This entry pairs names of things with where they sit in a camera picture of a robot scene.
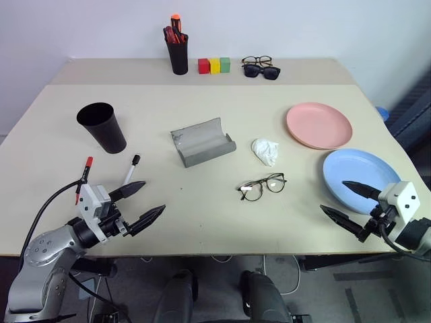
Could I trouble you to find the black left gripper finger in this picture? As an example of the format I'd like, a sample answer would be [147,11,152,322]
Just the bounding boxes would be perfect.
[108,180,147,203]
[127,204,167,237]

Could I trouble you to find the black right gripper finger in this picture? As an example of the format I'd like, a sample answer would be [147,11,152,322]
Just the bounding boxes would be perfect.
[319,204,367,242]
[341,180,381,202]

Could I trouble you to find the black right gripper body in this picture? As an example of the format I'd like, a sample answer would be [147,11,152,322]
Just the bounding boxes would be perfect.
[362,203,398,242]

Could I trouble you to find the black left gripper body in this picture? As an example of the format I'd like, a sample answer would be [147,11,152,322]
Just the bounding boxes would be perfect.
[99,205,135,239]

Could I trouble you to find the black-capped white marker pen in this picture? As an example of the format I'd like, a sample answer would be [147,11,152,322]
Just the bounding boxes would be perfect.
[122,154,141,186]

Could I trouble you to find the red-capped marker pen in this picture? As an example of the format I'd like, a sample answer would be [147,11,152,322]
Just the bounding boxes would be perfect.
[74,156,94,206]

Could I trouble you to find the grey glasses case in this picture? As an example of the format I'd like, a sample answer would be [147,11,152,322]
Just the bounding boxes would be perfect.
[170,117,237,168]

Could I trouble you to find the thin black-framed glasses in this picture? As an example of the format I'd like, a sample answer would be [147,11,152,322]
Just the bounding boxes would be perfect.
[238,172,288,203]

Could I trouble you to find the blue plate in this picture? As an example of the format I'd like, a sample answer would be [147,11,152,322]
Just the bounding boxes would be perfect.
[323,148,403,216]

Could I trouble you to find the black table crossbar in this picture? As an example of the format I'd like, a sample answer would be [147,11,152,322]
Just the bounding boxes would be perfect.
[298,252,405,272]

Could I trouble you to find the wide black plastic cup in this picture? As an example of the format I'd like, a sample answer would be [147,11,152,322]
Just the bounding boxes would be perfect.
[76,102,128,155]

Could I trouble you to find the pink plate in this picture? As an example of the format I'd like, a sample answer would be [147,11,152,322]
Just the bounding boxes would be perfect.
[286,102,354,151]

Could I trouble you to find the dark rounded shape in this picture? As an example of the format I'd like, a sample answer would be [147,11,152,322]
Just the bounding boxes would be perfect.
[238,270,294,323]
[154,268,199,323]

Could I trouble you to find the dark ribbed object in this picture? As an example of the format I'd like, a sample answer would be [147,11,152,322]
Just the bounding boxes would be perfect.
[387,80,431,153]

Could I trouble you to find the crumpled white tissue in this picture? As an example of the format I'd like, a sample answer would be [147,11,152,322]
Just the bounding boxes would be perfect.
[251,138,280,168]

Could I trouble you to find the tall black tool holder cup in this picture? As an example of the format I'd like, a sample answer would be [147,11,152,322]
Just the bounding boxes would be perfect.
[166,33,189,75]

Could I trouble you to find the brown tortoiseshell glasses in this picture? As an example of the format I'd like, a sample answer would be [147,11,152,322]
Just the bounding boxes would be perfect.
[241,55,273,67]

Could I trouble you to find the black sunglasses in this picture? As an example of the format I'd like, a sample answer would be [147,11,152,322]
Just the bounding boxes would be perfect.
[242,64,281,81]

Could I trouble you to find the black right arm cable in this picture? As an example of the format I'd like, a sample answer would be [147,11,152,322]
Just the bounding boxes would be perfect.
[378,223,431,262]

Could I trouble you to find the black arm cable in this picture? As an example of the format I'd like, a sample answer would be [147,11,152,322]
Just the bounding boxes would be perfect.
[378,223,431,262]
[18,178,88,270]

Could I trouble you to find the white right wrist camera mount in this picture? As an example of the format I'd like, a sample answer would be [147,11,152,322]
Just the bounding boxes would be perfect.
[376,181,421,234]

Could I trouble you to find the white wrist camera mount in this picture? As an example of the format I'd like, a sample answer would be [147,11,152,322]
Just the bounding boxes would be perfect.
[376,181,421,234]
[77,183,112,244]

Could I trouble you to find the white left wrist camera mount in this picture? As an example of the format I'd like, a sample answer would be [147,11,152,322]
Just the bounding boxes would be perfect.
[77,183,112,244]

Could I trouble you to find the white floor cable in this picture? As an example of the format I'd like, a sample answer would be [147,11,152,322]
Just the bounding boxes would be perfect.
[261,255,301,296]

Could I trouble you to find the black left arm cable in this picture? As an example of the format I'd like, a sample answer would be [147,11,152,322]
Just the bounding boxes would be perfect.
[18,178,88,270]

